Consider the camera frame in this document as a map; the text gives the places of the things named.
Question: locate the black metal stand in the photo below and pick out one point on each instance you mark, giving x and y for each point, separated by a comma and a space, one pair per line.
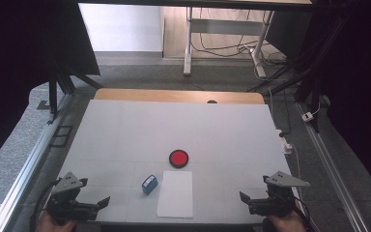
53, 93
306, 77

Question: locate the white metal desk frame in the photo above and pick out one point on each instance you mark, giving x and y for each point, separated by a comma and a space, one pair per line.
225, 26

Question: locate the round red ink pad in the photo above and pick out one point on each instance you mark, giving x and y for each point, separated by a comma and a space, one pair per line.
178, 158

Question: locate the white table cover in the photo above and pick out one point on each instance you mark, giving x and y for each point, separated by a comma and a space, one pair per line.
125, 135

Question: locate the wooden table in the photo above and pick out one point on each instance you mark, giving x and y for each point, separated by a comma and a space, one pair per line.
174, 95

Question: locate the black curtain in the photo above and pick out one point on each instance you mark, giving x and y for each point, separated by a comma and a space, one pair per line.
19, 64
360, 80

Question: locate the white power strip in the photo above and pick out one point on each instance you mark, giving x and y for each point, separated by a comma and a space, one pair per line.
285, 143

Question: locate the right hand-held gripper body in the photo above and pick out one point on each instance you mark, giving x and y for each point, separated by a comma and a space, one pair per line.
277, 204

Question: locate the person's right hand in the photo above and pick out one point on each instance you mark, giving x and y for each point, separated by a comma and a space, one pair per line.
288, 223

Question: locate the person's left hand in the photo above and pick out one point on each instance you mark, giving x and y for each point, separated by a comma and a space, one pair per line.
50, 224

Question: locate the white paper sheet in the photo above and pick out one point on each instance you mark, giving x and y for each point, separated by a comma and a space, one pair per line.
175, 196

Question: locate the aluminium floor rail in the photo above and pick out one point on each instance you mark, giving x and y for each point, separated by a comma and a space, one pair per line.
29, 164
331, 170

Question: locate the blue stamp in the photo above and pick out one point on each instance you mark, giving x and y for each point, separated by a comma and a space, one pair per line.
149, 185

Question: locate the small white adapter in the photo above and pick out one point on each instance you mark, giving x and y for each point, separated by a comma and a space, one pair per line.
307, 116

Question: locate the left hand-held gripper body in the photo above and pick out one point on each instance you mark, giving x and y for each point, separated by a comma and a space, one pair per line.
64, 206

